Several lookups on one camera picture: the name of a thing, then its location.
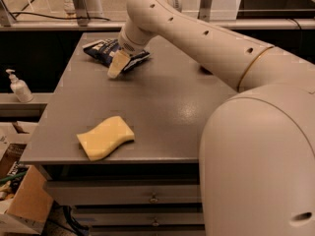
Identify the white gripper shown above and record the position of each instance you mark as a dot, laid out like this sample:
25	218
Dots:
127	46

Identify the blue chip bag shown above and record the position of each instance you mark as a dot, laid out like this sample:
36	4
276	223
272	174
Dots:
103	50

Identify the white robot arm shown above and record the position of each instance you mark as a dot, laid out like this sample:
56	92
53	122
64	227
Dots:
257	152

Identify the yellow sponge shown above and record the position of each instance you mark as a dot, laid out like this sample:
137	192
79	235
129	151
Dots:
107	136

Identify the red apple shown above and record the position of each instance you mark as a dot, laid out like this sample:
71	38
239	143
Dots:
206	71

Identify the grey drawer cabinet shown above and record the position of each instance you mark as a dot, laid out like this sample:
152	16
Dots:
166	101

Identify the white pump bottle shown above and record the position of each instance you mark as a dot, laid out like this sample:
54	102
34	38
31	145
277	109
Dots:
19	87

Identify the top drawer knob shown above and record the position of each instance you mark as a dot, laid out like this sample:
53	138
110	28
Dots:
153	199

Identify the drawer knob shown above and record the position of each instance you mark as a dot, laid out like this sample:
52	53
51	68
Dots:
155	222
153	199

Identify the cardboard box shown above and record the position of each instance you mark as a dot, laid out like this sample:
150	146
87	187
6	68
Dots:
24	205

